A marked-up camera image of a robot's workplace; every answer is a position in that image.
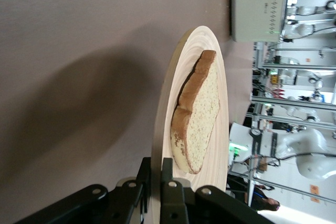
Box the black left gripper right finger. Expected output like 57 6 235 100
160 157 266 224

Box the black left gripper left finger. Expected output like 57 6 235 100
15 157 152 224

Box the slice of toast bread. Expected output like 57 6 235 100
170 49 221 175

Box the round light wooden plate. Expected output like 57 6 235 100
151 26 229 224

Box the beige and chrome toaster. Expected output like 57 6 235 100
230 0 292 42

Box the person in dark clothes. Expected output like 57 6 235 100
250 186 281 212

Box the aluminium frame beam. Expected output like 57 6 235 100
262 62 336 71
251 96 336 111

